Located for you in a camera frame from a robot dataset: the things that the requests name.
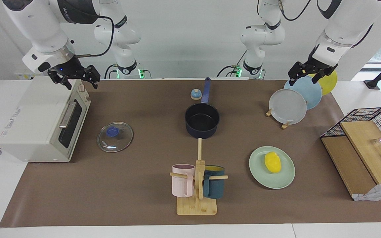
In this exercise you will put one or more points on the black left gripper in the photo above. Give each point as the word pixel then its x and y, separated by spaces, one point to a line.
pixel 316 67

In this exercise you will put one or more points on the brown table mat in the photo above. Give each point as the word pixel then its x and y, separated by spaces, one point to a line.
pixel 127 185

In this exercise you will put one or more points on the wooden mug tree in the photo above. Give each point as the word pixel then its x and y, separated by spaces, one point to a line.
pixel 197 206

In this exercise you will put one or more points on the yellow plate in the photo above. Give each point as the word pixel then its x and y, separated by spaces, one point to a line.
pixel 329 86

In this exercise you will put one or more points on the light bamboo cutting board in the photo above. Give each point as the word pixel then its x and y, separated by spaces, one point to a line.
pixel 365 145

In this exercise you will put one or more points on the light green plate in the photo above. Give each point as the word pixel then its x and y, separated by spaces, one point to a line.
pixel 260 172

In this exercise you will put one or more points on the white toaster oven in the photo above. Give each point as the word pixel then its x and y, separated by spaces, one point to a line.
pixel 31 125

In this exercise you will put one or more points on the yellow potato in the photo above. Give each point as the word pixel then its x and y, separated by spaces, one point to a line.
pixel 272 162

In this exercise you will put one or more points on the dark blue saucepan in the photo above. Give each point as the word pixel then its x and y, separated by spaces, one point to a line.
pixel 202 133

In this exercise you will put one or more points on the grey plate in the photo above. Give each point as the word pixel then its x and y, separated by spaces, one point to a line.
pixel 286 105

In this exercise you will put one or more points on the white power strip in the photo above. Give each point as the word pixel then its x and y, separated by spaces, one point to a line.
pixel 23 76

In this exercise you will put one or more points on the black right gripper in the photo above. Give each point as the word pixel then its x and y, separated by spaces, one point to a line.
pixel 69 69

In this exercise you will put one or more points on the dark teal mug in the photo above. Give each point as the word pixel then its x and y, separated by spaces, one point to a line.
pixel 215 188

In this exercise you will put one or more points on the wooden plate rack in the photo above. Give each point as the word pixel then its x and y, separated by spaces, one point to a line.
pixel 269 113

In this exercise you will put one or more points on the light blue plate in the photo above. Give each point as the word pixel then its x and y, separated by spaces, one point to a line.
pixel 311 94

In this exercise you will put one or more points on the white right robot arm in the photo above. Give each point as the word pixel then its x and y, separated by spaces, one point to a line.
pixel 38 26

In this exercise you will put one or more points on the pink mug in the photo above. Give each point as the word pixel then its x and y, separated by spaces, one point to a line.
pixel 179 185

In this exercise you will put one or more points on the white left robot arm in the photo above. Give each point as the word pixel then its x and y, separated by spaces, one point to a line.
pixel 342 26

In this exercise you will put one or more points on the glass lid with blue knob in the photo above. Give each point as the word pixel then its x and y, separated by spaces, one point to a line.
pixel 121 138

